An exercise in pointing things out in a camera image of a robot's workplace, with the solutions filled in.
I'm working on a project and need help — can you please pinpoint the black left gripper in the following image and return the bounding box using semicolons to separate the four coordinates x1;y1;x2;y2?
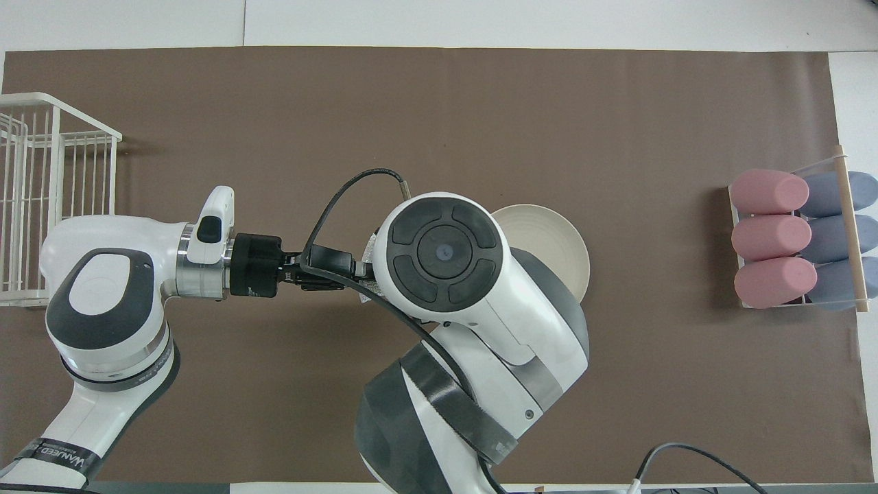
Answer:
228;233;357;298

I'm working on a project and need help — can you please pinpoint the cream round plate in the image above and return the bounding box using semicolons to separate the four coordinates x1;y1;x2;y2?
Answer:
490;204;591;303

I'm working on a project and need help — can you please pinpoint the brown table mat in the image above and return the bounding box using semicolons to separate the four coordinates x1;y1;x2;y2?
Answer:
0;47;875;484

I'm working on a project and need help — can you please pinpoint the pink plastic cup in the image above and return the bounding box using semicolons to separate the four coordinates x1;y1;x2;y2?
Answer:
734;257;818;309
731;215;814;261
729;169;810;215

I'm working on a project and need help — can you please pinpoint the blue plastic cup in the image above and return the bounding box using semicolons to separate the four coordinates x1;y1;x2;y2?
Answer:
813;257;878;311
808;215;878;263
799;172;878;217

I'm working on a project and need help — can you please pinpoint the cup rack with wooden rod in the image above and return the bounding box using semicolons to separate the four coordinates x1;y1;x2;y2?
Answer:
728;144;872;313

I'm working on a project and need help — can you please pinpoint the white wire dish rack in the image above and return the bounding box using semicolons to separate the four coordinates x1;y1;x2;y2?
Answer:
0;93;123;307

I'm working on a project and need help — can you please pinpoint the grey cable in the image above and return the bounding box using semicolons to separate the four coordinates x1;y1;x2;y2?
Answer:
630;443;769;494

